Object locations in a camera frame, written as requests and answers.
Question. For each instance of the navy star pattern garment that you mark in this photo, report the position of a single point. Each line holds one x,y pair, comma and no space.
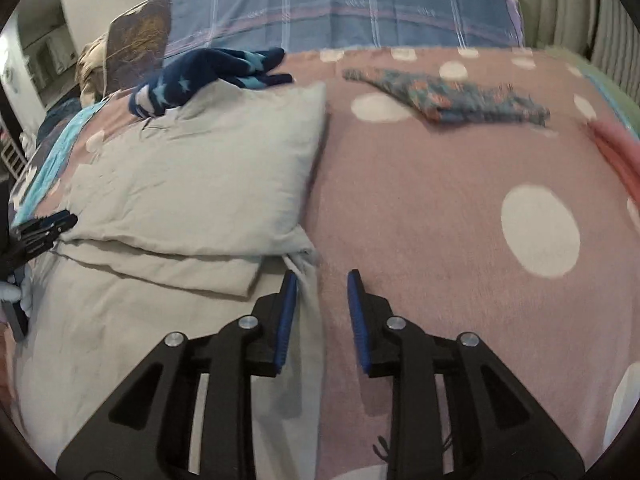
177,83

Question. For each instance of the grey striped curtain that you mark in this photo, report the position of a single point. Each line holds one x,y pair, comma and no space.
601,31

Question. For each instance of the beige clothes pile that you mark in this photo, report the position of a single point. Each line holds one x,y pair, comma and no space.
90,72

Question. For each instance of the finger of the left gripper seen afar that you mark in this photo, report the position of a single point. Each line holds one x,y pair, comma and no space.
31,239

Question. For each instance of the pink polka dot blanket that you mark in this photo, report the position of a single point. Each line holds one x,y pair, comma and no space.
522,234

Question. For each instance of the floral patterned small garment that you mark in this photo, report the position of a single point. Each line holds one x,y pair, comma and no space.
453,102

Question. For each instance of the blue plaid pillow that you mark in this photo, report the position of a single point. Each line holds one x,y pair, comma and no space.
307,25

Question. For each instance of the light grey t-shirt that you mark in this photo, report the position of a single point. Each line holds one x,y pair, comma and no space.
183,222

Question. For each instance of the light blue quilt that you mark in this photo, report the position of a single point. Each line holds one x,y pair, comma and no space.
53,164

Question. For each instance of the dark tree pattern pillow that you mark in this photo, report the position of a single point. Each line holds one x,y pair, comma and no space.
135,44

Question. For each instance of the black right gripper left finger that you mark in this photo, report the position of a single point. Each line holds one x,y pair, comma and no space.
143,429

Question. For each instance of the pink folded garment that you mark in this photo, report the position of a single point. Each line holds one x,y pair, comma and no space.
621,150

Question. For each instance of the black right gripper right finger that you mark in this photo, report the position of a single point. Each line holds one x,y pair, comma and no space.
458,412

